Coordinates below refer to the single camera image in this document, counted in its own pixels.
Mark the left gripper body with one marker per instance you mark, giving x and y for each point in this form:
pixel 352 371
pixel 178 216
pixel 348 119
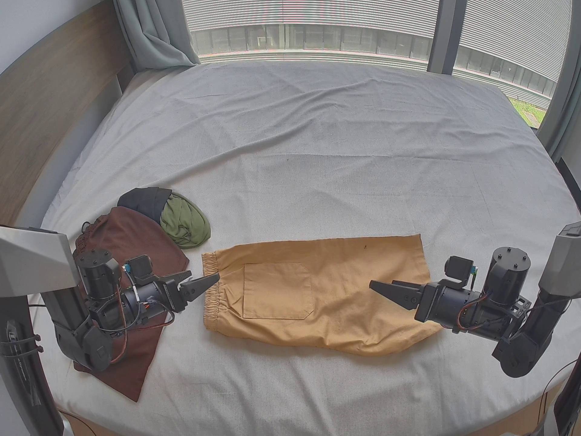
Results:
pixel 156 295

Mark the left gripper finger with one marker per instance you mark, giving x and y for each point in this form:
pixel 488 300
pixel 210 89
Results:
pixel 197 288
pixel 177 276

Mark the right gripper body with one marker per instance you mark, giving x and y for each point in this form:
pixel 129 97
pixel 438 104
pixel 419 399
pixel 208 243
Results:
pixel 442 304

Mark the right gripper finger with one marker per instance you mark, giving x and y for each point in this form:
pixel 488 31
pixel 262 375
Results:
pixel 413 285
pixel 401 295

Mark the tan shorts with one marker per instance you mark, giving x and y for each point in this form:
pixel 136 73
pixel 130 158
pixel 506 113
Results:
pixel 354 298

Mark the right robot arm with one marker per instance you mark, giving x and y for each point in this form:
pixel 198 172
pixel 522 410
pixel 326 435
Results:
pixel 558 266

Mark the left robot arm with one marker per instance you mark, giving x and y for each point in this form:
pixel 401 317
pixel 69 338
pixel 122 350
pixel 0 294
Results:
pixel 31 261

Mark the bed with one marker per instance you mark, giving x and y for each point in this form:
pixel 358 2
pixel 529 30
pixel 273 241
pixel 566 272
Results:
pixel 340 130

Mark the green garment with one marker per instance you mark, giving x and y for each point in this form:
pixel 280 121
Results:
pixel 186 223

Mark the dark brown shorts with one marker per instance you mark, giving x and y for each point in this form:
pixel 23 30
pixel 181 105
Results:
pixel 136 239

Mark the black garment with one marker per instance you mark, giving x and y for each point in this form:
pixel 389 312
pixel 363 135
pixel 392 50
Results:
pixel 140 200

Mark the grey-green curtain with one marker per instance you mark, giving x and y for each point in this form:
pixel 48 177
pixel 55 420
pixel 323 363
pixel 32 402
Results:
pixel 145 25

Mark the window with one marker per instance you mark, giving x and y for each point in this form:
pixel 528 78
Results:
pixel 317 12

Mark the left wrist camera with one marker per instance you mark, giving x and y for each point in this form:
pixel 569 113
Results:
pixel 138 266

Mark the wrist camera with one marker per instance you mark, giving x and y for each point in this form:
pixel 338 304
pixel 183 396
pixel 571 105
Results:
pixel 138 266
pixel 458 266

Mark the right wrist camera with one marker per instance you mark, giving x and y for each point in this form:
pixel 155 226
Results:
pixel 458 266

